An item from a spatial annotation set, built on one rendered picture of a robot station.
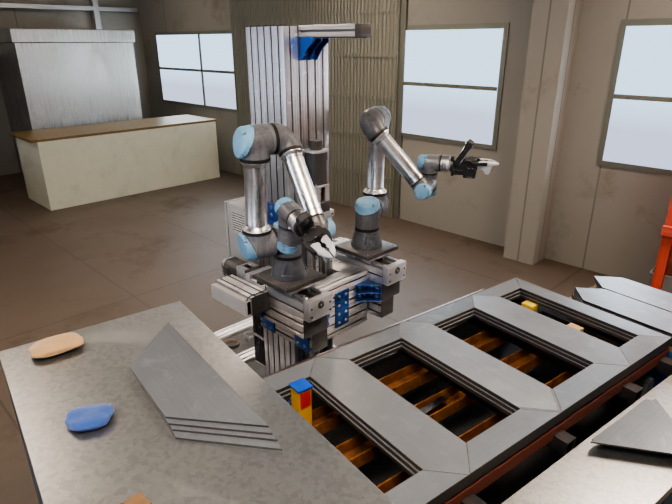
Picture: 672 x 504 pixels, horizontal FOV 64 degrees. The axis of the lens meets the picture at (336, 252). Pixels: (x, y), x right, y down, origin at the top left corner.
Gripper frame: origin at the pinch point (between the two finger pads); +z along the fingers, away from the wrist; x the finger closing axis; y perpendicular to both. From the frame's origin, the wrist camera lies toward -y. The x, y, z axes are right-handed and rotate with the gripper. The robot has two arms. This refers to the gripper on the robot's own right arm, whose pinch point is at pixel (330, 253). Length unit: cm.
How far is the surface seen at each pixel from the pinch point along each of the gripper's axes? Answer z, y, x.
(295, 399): 8, 40, 36
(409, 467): 51, 38, 19
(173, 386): 7, -1, 59
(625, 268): -74, 310, -241
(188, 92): -761, 276, -66
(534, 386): 45, 67, -33
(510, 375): 36, 67, -30
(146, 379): 0, -3, 64
